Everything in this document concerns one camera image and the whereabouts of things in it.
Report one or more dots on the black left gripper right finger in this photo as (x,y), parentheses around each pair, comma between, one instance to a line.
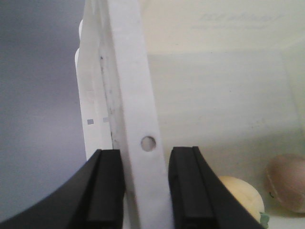
(199,199)

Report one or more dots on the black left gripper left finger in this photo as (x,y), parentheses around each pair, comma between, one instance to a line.
(91,199)

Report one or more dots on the yellow plush ball toy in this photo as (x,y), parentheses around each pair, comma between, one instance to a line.
(248,197)

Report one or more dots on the pinkish grey plush ball toy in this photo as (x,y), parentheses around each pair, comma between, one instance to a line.
(284,180)

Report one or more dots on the white plastic tote box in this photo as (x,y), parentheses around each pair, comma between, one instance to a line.
(227,76)

